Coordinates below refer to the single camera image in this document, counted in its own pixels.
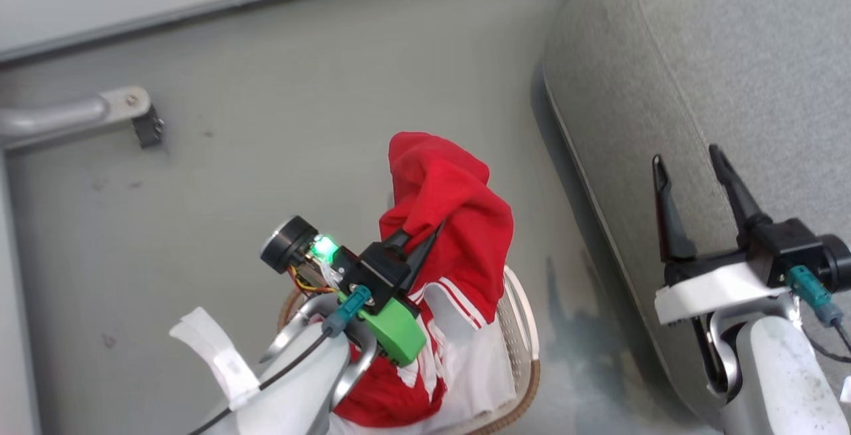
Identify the grey fabric sofa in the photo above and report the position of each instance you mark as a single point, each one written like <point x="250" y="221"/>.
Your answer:
<point x="731" y="56"/>

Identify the white tape label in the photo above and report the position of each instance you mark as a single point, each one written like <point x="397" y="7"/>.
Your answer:
<point x="219" y="355"/>

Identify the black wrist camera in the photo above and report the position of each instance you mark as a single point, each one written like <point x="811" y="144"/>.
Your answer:
<point x="287" y="243"/>
<point x="836" y="262"/>

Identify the white basket with rattan rim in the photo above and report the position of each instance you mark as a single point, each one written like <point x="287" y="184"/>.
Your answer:
<point x="523" y="328"/>

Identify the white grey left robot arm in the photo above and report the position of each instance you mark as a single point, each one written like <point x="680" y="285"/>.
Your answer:
<point x="292" y="395"/>

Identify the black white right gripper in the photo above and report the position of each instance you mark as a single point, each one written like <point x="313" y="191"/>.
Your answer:
<point x="718" y="285"/>

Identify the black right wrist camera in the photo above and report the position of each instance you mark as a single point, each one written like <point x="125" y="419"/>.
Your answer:
<point x="836" y="262"/>

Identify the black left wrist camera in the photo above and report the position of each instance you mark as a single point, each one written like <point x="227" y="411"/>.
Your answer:
<point x="287" y="243"/>

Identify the red white sports garment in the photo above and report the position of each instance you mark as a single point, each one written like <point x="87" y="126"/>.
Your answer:
<point x="452" y="189"/>

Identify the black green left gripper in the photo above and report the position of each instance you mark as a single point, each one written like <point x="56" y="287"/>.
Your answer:
<point x="392" y="328"/>

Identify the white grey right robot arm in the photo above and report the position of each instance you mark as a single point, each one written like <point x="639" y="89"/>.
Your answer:
<point x="778" y="382"/>

